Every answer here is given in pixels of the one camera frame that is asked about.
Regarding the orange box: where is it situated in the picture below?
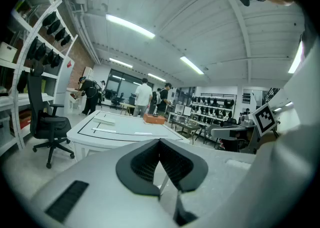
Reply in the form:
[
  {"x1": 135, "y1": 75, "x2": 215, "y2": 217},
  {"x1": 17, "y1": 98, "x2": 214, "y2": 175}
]
[{"x1": 142, "y1": 113, "x2": 167, "y2": 125}]

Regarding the ceiling light tube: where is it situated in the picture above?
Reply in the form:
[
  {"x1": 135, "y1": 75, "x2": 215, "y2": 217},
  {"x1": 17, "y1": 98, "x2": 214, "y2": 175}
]
[
  {"x1": 105, "y1": 14, "x2": 156, "y2": 40},
  {"x1": 179, "y1": 56, "x2": 205, "y2": 75},
  {"x1": 147, "y1": 73, "x2": 167, "y2": 83},
  {"x1": 287, "y1": 41, "x2": 305, "y2": 74},
  {"x1": 109, "y1": 58, "x2": 134, "y2": 69}
]

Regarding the white cabinet red sticker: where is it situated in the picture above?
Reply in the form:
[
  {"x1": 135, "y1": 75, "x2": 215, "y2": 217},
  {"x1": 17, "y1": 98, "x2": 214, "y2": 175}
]
[{"x1": 55, "y1": 55, "x2": 76, "y2": 117}]

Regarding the person's right forearm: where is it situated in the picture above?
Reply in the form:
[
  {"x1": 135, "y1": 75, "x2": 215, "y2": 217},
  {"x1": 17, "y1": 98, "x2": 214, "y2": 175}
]
[{"x1": 259, "y1": 131, "x2": 283, "y2": 145}]

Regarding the group of black caps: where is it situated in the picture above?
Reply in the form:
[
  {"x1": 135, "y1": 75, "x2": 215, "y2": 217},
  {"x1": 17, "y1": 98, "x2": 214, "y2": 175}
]
[{"x1": 26, "y1": 11, "x2": 72, "y2": 69}]

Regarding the round wooden table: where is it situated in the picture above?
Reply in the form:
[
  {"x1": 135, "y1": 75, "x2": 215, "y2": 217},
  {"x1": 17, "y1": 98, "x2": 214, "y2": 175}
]
[{"x1": 119, "y1": 101, "x2": 138, "y2": 117}]

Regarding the rack of black caps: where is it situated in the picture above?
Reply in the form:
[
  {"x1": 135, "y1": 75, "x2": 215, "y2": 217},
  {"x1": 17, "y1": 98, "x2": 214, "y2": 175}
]
[{"x1": 190, "y1": 93, "x2": 238, "y2": 125}]

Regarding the large dark window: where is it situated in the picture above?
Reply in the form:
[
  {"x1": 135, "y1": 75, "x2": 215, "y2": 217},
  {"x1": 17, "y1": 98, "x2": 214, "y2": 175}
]
[{"x1": 104, "y1": 68, "x2": 155, "y2": 100}]

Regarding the white shelving unit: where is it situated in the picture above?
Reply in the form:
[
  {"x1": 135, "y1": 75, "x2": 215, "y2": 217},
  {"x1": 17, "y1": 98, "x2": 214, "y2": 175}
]
[
  {"x1": 0, "y1": 4, "x2": 28, "y2": 157},
  {"x1": 12, "y1": 0, "x2": 79, "y2": 150}
]

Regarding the white storage box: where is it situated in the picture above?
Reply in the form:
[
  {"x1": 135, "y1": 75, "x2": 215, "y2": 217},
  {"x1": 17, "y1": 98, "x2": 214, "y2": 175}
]
[{"x1": 0, "y1": 42, "x2": 18, "y2": 63}]

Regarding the black office chair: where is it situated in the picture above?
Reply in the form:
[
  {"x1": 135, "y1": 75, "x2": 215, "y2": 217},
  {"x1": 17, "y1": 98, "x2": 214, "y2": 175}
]
[
  {"x1": 26, "y1": 59, "x2": 76, "y2": 169},
  {"x1": 110, "y1": 92, "x2": 126, "y2": 110}
]

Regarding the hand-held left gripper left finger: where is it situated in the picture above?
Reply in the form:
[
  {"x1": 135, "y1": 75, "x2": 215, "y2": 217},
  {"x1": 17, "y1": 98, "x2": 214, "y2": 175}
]
[{"x1": 30, "y1": 138, "x2": 176, "y2": 228}]

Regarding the dark metal frame table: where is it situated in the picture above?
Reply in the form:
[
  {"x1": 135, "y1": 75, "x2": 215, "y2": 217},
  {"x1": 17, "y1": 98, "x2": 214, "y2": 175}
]
[{"x1": 171, "y1": 119, "x2": 202, "y2": 145}]

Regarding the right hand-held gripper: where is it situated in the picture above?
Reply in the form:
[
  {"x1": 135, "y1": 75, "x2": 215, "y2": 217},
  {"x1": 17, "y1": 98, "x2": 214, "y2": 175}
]
[{"x1": 211, "y1": 103, "x2": 277, "y2": 154}]

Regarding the white side desk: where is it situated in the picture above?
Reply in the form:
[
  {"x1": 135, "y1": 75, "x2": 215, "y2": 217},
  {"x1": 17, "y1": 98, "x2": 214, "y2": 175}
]
[{"x1": 66, "y1": 87, "x2": 85, "y2": 115}]

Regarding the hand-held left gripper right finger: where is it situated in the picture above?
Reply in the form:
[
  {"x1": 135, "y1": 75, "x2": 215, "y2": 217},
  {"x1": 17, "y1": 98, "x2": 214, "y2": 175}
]
[{"x1": 159, "y1": 138, "x2": 256, "y2": 219}]

